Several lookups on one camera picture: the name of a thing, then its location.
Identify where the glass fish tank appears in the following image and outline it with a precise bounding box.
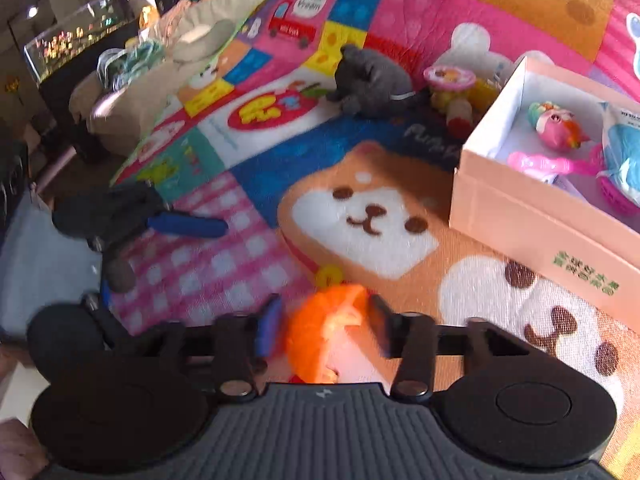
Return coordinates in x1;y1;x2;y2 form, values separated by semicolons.
22;0;147;87

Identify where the orange toy fruit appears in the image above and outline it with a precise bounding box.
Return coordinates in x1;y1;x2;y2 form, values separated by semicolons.
284;283;374;386

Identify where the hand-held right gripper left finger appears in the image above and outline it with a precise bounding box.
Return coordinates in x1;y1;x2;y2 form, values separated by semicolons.
159;293;287;401

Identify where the pink round toy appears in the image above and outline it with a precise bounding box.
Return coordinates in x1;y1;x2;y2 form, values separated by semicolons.
423;64;477;112

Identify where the dark grey plush toy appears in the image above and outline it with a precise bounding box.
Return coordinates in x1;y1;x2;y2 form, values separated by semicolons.
327;43;432;120

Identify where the small white bottle red cap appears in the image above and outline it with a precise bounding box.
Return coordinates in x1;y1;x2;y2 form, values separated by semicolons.
446;98;474;139

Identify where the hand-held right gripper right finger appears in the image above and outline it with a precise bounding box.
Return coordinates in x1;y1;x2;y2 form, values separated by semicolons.
368;294;532;401

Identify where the pink and teal toy figure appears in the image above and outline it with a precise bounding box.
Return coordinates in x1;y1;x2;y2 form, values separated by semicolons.
527;100;592;151

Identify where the colourful cartoon play mat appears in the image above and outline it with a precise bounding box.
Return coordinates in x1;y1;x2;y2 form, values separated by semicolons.
107;0;640;472

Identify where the teal cloth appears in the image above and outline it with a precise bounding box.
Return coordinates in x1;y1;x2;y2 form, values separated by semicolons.
97;39;167;92

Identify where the pink cardboard box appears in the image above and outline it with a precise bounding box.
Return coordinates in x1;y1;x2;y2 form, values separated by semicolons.
448;54;640;337

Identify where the blue tissue packet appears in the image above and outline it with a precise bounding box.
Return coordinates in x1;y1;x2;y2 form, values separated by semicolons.
599;104;640;202

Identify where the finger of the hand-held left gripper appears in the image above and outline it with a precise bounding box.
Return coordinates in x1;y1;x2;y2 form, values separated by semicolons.
52;182;229;252
99;249;137;312

